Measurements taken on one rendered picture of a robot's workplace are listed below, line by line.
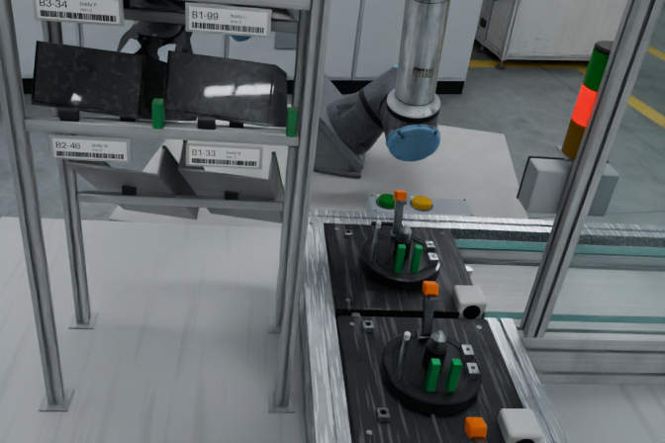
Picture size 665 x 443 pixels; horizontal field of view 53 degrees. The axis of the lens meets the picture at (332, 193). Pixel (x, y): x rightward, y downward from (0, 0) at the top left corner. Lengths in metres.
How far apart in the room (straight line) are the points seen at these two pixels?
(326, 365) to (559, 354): 0.39
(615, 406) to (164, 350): 0.73
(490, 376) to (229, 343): 0.42
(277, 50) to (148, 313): 3.07
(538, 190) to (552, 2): 4.41
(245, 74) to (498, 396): 0.55
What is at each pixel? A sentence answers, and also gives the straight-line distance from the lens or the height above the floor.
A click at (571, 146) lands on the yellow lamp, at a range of 0.97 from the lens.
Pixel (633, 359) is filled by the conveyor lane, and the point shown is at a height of 0.92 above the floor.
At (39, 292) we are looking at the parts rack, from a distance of 0.95.
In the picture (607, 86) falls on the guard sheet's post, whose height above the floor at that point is 1.38.
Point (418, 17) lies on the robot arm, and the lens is 1.32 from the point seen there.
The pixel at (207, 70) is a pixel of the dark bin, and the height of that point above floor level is 1.36.
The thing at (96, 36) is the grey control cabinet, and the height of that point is 0.36.
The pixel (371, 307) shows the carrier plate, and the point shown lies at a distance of 1.07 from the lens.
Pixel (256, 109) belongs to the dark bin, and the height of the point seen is 1.32.
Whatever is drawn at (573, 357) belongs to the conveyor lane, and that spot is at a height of 0.92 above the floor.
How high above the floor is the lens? 1.66
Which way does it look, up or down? 31 degrees down
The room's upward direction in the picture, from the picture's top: 7 degrees clockwise
